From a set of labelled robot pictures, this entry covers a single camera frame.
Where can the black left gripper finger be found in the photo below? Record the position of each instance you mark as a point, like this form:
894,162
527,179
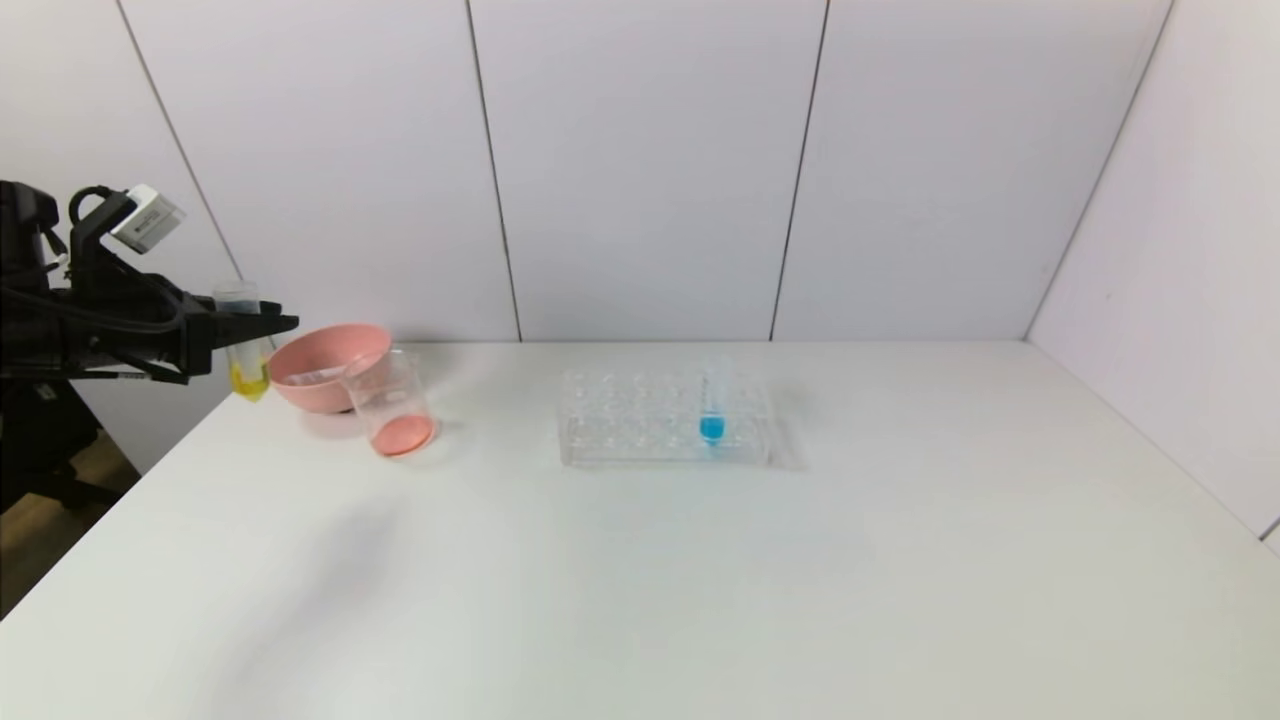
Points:
235,306
245,328

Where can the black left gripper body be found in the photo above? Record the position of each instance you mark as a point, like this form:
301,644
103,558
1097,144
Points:
199,335

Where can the test tube with yellow pigment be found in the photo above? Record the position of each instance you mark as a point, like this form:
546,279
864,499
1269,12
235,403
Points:
250,382

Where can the test tube with red pigment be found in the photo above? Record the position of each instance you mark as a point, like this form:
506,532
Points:
315,377

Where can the clear glass beaker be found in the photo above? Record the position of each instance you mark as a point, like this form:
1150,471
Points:
400,435

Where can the clear acrylic test tube rack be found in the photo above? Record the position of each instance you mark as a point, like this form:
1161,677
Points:
620,440

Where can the test tube with blue pigment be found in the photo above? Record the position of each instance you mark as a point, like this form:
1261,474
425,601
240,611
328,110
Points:
711,430

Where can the pink plastic bowl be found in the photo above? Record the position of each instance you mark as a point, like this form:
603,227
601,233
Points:
320,395

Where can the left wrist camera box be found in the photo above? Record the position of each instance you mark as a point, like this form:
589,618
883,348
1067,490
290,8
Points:
148,218

